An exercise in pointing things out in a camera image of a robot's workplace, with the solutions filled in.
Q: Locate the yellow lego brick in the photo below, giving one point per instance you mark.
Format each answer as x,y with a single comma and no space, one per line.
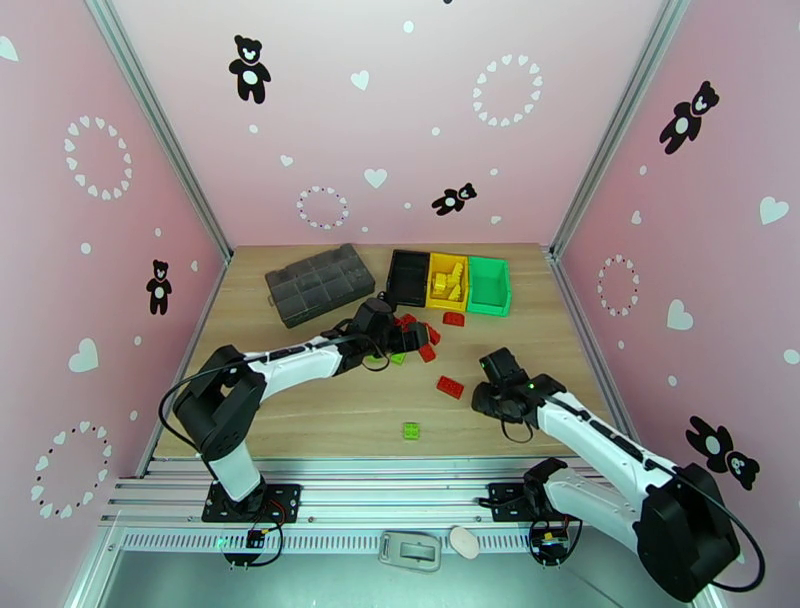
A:
437,292
439,279
455,293
458,273

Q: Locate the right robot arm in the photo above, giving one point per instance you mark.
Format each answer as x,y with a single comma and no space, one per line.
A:
600,437

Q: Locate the yellow plastic bin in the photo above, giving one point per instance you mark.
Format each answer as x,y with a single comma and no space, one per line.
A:
447,306

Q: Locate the black plastic bin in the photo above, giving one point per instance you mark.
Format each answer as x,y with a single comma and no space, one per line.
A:
409,275

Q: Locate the dark translucent organizer case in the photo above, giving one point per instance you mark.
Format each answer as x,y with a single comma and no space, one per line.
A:
312,284

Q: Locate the green plastic bin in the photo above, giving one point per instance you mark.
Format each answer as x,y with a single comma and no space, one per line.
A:
487,281

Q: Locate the beige oval pad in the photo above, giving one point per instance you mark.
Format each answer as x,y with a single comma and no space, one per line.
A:
464,542

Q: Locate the grey metal buckle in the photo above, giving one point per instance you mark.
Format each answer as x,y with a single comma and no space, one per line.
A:
415,551

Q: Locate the perforated metal strip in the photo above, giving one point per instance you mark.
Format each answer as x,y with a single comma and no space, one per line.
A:
337,542

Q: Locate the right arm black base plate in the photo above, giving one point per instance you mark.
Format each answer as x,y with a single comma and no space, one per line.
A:
503,500

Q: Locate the aluminium side rail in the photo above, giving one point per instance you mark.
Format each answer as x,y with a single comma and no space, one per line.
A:
209,300
576,300

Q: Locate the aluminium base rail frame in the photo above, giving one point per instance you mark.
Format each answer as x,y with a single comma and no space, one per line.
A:
387,494

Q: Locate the black bear wall sticker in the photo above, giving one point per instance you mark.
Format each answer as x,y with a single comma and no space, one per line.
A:
159,290
454,199
250,75
684,125
712,444

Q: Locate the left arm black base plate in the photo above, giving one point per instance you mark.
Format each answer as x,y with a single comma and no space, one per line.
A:
284,500

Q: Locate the aluminium frame post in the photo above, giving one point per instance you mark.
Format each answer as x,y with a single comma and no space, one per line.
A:
159,125
615,125

